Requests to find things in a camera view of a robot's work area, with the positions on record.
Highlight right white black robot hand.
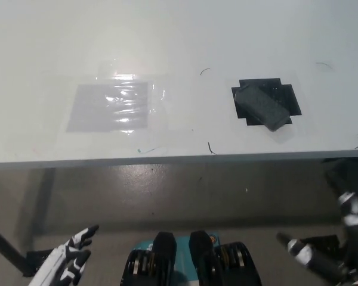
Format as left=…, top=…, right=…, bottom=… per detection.
left=276, top=184, right=358, bottom=286

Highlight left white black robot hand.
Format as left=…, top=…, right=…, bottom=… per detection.
left=29, top=225, right=100, bottom=286

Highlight dark grey whiteboard eraser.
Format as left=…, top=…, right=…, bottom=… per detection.
left=234, top=86, right=290, bottom=132

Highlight black robot legs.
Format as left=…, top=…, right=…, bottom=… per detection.
left=124, top=229, right=262, bottom=286

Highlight grey rectangular marked patch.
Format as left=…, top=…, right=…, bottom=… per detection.
left=66, top=82, right=150, bottom=132

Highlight black tape marked spot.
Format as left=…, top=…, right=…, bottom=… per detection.
left=231, top=78, right=302, bottom=126

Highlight large clear plastic film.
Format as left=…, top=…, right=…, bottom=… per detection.
left=56, top=61, right=195, bottom=150

